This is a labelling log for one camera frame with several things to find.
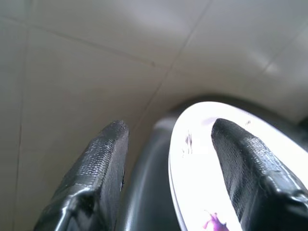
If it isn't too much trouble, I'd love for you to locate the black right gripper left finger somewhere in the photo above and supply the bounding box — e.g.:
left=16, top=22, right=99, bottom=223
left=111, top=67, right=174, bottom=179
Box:
left=33, top=119, right=129, bottom=231

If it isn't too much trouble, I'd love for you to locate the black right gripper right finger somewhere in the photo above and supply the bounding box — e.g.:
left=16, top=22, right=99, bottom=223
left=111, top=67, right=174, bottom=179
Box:
left=210, top=117, right=308, bottom=231

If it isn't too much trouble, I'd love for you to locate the white plate with purple print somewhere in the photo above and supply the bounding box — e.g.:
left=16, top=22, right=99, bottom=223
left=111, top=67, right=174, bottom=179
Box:
left=167, top=101, right=308, bottom=231

